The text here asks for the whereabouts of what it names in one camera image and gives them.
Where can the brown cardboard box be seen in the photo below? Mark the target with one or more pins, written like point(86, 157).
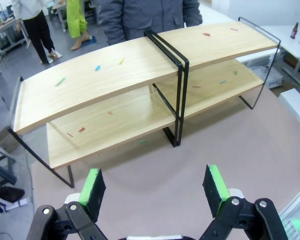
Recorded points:
point(7, 141)

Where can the small pink scrap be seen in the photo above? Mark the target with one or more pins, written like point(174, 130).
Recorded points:
point(234, 29)
point(70, 135)

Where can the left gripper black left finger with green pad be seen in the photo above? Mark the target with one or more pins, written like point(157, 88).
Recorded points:
point(91, 195)

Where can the clear plastic bin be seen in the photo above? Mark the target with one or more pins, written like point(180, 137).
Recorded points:
point(298, 220)

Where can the brown glass bottle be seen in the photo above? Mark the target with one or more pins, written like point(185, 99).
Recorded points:
point(294, 31)

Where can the white table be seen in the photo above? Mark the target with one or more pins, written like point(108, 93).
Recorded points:
point(285, 40)
point(212, 13)

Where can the long green scrap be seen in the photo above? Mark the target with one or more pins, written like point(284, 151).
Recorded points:
point(60, 81)

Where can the flat metal floor plate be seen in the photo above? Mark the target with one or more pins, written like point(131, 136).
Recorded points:
point(56, 55)

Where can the narrow wooden two-tier shelf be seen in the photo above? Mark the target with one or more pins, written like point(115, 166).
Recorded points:
point(215, 45)

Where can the person in grey jacket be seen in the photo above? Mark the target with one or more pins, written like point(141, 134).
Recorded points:
point(150, 15)

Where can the grey-framed work desk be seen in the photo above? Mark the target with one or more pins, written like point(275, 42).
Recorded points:
point(2, 28)

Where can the small yellow scrap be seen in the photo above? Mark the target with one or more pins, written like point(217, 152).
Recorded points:
point(121, 61)

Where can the person in black trousers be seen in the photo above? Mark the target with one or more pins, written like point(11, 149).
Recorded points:
point(37, 32)

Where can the blue-grey metal stand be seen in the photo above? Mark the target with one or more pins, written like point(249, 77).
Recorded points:
point(1, 167)

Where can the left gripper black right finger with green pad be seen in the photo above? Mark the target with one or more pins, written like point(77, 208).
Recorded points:
point(216, 190)

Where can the person in green apron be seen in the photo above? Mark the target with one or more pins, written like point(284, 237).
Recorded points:
point(76, 17)

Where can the white foam box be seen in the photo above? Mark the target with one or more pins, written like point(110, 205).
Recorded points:
point(295, 107)

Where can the wide wooden two-tier shelf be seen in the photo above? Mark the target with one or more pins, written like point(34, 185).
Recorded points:
point(102, 82)

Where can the white grey appliance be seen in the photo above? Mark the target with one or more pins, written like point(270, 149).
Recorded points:
point(273, 77)

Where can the black bag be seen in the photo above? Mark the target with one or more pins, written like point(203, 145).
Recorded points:
point(7, 193)

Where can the small grey-legged desk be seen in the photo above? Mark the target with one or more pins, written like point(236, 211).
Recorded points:
point(57, 6)

